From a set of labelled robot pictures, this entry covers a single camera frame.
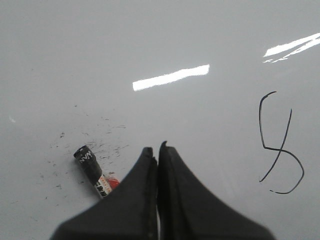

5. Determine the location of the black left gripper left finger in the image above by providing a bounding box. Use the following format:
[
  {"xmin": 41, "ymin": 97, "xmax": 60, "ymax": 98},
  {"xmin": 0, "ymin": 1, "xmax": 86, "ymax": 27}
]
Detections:
[{"xmin": 51, "ymin": 147, "xmax": 158, "ymax": 240}]

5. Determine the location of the white whiteboard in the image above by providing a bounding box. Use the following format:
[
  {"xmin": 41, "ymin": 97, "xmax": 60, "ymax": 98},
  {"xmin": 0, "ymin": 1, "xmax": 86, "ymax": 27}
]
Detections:
[{"xmin": 0, "ymin": 0, "xmax": 320, "ymax": 240}]

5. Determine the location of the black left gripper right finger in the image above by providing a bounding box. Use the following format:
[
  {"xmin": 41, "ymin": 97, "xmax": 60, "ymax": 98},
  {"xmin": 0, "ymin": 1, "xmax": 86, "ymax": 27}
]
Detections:
[{"xmin": 157, "ymin": 142, "xmax": 274, "ymax": 240}]

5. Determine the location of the black capped whiteboard marker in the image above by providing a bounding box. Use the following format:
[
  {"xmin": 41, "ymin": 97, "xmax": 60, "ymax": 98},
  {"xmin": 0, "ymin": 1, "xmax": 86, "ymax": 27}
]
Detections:
[{"xmin": 73, "ymin": 145, "xmax": 120, "ymax": 199}]

